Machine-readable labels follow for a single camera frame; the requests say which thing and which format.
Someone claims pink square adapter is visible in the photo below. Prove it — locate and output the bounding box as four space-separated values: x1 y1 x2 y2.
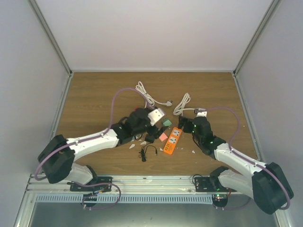
159 133 168 142

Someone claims black power adapter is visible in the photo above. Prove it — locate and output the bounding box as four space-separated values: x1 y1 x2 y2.
144 134 155 143

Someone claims green square adapter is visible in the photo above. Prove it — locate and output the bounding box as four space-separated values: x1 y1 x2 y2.
162 119 172 127

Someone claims black thin cable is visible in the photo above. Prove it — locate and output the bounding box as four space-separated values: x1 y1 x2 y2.
138 145 159 163

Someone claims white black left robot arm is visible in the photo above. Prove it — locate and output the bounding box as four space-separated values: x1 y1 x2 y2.
35 107 166 191

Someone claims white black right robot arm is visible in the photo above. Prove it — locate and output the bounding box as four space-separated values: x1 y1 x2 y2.
178 116 294 214

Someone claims orange power strip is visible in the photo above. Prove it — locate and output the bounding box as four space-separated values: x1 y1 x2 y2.
163 127 182 155

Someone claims white bundled power cable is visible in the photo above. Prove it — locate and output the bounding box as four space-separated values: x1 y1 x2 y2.
173 92 197 116

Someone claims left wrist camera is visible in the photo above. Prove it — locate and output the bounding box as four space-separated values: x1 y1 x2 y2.
148 108 165 126

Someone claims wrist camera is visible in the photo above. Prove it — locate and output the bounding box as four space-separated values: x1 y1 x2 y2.
148 108 165 126
194 108 207 117

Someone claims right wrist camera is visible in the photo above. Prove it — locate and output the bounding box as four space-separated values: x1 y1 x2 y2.
194 108 207 117

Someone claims white cable with plug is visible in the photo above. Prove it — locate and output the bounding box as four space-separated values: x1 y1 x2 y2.
135 81 173 107

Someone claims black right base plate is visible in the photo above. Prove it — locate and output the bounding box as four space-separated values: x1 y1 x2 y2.
192 175 236 193

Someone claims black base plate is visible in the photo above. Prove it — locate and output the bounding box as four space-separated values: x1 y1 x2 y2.
67 176 113 193
192 175 236 193

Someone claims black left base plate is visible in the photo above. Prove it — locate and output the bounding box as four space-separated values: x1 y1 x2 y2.
67 176 113 193

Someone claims slotted cable duct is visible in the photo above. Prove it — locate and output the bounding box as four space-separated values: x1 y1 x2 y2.
36 193 213 204

